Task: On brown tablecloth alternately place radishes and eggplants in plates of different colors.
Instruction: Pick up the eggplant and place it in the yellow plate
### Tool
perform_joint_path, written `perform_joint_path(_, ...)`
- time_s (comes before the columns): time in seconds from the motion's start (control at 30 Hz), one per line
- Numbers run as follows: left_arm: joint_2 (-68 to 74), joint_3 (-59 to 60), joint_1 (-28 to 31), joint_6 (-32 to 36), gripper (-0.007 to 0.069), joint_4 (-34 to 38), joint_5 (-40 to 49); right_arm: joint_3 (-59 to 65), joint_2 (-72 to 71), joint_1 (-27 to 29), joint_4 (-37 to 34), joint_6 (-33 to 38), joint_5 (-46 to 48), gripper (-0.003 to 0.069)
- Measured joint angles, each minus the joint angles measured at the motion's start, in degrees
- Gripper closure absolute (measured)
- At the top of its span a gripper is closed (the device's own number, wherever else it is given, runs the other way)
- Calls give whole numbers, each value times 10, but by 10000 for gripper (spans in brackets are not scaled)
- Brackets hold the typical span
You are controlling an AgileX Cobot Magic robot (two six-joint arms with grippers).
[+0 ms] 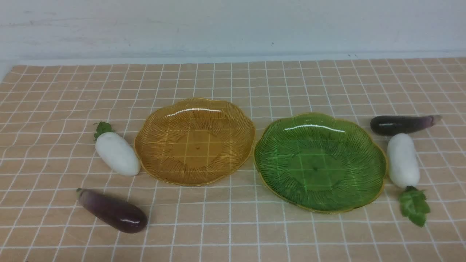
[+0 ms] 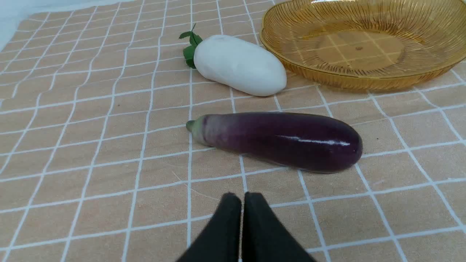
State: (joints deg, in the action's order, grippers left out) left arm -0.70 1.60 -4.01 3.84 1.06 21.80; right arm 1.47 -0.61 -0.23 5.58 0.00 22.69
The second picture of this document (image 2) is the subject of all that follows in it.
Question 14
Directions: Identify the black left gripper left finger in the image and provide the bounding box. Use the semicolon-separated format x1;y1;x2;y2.
177;192;242;262

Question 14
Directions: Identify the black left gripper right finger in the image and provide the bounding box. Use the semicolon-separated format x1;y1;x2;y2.
242;192;316;262

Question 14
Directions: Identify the purple eggplant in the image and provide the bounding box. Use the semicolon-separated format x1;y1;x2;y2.
185;112;363;174

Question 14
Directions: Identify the white radish with leaves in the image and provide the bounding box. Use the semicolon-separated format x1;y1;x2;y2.
179;31;287;97

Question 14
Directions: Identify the tan checkered tablecloth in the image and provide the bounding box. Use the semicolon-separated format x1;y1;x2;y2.
0;0;465;262

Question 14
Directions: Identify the amber ribbed glass plate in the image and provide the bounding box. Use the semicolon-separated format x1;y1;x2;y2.
260;0;466;91

